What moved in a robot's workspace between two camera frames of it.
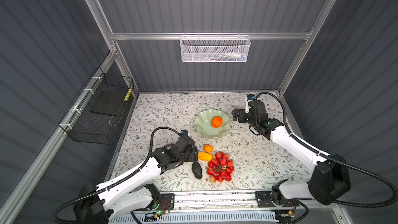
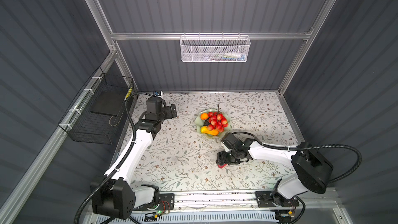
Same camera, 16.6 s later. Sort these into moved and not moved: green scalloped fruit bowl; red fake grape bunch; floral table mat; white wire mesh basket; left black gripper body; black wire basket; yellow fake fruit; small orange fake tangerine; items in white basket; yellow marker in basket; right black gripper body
Moved: small orange fake tangerine; left black gripper body; right black gripper body; yellow fake fruit; red fake grape bunch
Not moved: black wire basket; green scalloped fruit bowl; floral table mat; yellow marker in basket; white wire mesh basket; items in white basket
